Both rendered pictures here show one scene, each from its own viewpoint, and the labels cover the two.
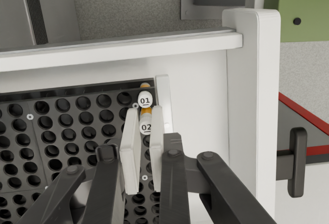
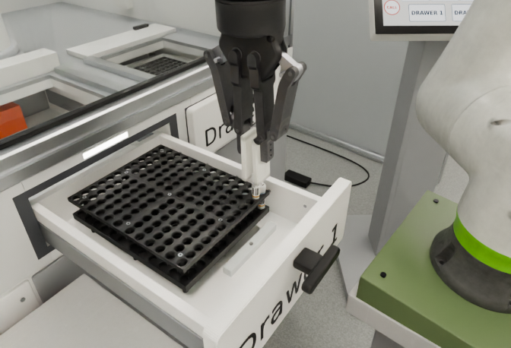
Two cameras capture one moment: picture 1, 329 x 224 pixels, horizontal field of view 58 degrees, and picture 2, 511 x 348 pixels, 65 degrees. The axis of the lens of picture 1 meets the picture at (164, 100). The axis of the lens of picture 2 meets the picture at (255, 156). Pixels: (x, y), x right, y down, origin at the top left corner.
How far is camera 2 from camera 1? 0.52 m
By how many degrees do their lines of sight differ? 73
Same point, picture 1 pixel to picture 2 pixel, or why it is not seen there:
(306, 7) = (394, 273)
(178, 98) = (271, 244)
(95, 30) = not seen: outside the picture
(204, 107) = not seen: hidden behind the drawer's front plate
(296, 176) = (315, 268)
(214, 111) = not seen: hidden behind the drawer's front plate
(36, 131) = (198, 175)
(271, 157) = (306, 228)
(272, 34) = (343, 184)
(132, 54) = (271, 180)
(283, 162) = (312, 254)
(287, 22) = (376, 271)
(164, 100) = (263, 232)
